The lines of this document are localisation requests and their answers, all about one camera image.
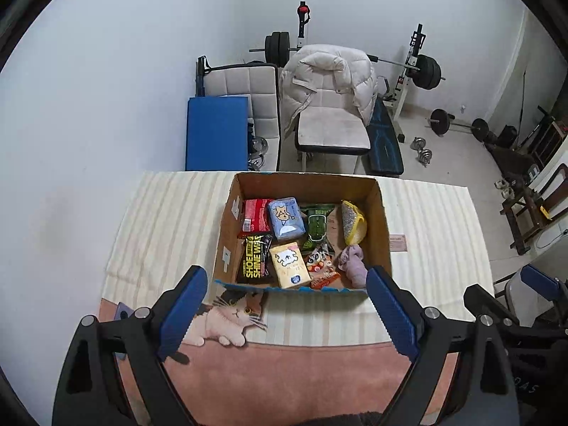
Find white seat black-trimmed chair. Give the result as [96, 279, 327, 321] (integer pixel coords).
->
[294, 106, 372, 174]

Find purple cloth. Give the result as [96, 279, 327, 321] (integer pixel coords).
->
[338, 245, 369, 289]

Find dark wooden chair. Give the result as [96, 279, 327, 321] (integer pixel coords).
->
[501, 160, 568, 256]

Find chrome weight plates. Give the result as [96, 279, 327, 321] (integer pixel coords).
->
[248, 135, 269, 171]

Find cardboard box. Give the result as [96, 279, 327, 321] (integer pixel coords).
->
[212, 171, 393, 297]

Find black exercise machine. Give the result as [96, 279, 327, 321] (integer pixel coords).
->
[486, 105, 564, 178]

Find yellow scrub sponge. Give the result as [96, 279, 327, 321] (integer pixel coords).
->
[340, 200, 368, 246]

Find black blue weight bench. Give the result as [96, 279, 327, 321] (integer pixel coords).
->
[363, 98, 404, 176]

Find blue folded mat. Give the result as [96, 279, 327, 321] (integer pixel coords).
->
[185, 96, 249, 171]

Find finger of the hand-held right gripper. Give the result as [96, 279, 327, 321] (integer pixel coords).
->
[520, 264, 564, 303]
[464, 284, 522, 327]

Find white quilted chair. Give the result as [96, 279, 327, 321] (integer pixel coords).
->
[204, 64, 280, 171]

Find red snack packet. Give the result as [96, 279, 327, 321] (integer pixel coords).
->
[237, 198, 275, 239]

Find green wet wipes packet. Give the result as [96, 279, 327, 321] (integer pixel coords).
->
[299, 203, 335, 253]

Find black yellow wipes packet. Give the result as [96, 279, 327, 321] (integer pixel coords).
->
[236, 234, 275, 284]

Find short black barbell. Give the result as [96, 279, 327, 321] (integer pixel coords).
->
[428, 109, 491, 143]

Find racked black barbell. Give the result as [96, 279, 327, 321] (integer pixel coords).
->
[248, 31, 447, 92]

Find colourful cartoon snack packet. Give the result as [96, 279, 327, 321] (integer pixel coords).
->
[306, 244, 342, 289]

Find cream tissue pack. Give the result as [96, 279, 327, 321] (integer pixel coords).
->
[269, 242, 312, 289]

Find black handled pole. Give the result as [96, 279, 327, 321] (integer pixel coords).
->
[196, 55, 210, 98]

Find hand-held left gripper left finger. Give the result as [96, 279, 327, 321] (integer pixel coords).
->
[58, 265, 209, 426]

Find blue tissue pack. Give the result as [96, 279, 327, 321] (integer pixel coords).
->
[267, 196, 308, 241]

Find striped pink cat blanket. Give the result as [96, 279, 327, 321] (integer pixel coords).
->
[100, 171, 495, 426]

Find white puffer jacket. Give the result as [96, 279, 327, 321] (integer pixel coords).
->
[279, 44, 379, 136]

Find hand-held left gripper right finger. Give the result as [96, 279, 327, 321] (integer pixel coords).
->
[365, 265, 520, 426]

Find grey folding chair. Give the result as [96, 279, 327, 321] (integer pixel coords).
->
[492, 271, 533, 320]

